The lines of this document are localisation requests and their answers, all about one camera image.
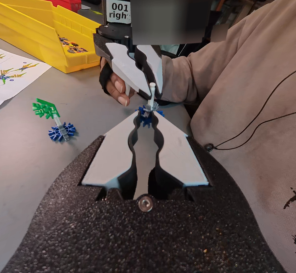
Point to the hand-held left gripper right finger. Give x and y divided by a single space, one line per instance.
182 159

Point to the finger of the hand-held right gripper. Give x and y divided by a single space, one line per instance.
156 67
125 67

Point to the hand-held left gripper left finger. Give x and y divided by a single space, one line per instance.
111 159

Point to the white toy rod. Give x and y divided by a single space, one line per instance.
151 92

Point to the grey toy connector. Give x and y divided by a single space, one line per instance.
151 108

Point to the short grey toy rod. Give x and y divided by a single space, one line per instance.
61 126

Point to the yellow plastic bin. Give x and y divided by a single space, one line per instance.
46 32

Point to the green toy connector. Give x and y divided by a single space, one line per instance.
45 109

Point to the person's right forearm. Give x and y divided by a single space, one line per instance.
199 74

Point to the grey desk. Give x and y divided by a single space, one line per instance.
46 162

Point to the person's right hand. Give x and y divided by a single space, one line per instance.
115 88

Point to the printed instruction sheet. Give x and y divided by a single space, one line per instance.
18 72

